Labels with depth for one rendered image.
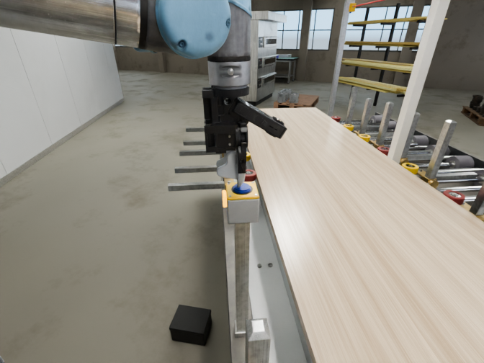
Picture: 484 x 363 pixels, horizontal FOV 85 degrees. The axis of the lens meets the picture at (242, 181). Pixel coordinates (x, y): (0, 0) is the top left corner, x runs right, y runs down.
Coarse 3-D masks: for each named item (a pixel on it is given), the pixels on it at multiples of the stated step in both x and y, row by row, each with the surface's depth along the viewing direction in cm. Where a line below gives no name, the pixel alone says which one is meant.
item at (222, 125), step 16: (208, 96) 47; (224, 96) 46; (240, 96) 46; (208, 112) 50; (224, 112) 49; (208, 128) 48; (224, 128) 48; (240, 128) 49; (208, 144) 51; (224, 144) 50; (240, 144) 50
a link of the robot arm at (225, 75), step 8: (208, 64) 45; (216, 64) 44; (224, 64) 43; (232, 64) 43; (240, 64) 44; (248, 64) 45; (208, 72) 46; (216, 72) 44; (224, 72) 44; (232, 72) 43; (240, 72) 44; (248, 72) 46; (216, 80) 45; (224, 80) 44; (232, 80) 44; (240, 80) 45; (248, 80) 46; (216, 88) 46; (224, 88) 46; (232, 88) 45; (240, 88) 46
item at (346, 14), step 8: (352, 0) 220; (344, 8) 223; (352, 8) 220; (344, 16) 224; (344, 24) 227; (344, 32) 230; (344, 40) 233; (336, 56) 242; (336, 64) 242; (336, 72) 245; (336, 80) 249; (336, 88) 252; (328, 104) 263; (328, 112) 264
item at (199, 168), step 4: (176, 168) 158; (180, 168) 158; (184, 168) 158; (188, 168) 158; (192, 168) 158; (196, 168) 158; (200, 168) 158; (204, 168) 158; (208, 168) 158; (212, 168) 159; (216, 168) 159; (176, 172) 158; (180, 172) 158; (184, 172) 158; (188, 172) 159; (192, 172) 159; (196, 172) 159
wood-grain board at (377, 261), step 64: (256, 128) 204; (320, 128) 204; (320, 192) 120; (384, 192) 120; (320, 256) 85; (384, 256) 85; (448, 256) 85; (320, 320) 66; (384, 320) 66; (448, 320) 66
